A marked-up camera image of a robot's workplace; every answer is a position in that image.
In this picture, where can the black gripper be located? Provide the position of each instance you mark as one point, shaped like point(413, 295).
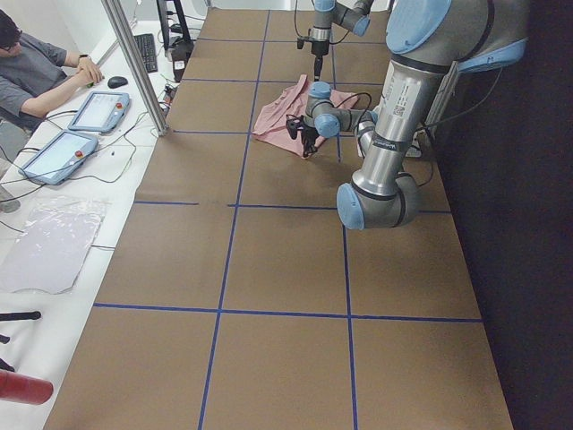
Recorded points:
point(308, 133)
point(318, 47)

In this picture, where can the pink Snoopy t-shirt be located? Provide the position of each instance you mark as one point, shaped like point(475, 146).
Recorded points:
point(271, 124)

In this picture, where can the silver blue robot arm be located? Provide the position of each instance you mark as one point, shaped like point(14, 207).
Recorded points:
point(426, 39)
point(326, 13)

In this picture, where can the black rectangular box device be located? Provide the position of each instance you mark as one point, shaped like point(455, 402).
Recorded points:
point(181, 54)

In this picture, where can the black keyboard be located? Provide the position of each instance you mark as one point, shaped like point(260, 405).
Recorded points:
point(146, 46)

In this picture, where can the black computer mouse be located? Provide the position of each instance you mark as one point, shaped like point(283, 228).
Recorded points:
point(116, 82)

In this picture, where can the upper blue teach pendant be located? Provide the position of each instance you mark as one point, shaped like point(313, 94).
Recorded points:
point(101, 112)

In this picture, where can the blue teach pendant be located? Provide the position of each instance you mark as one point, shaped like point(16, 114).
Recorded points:
point(59, 158)
point(101, 112)

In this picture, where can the lower blue teach pendant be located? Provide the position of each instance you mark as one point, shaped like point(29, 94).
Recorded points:
point(59, 158)

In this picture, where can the clear plastic bag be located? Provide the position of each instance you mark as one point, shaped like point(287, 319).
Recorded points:
point(50, 252)

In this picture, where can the seated person grey shirt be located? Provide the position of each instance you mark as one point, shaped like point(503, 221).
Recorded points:
point(38, 77)

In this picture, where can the red cylinder bottle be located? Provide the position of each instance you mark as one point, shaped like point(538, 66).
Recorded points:
point(25, 389)

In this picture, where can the aluminium frame post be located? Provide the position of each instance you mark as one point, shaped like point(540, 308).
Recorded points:
point(125, 38)

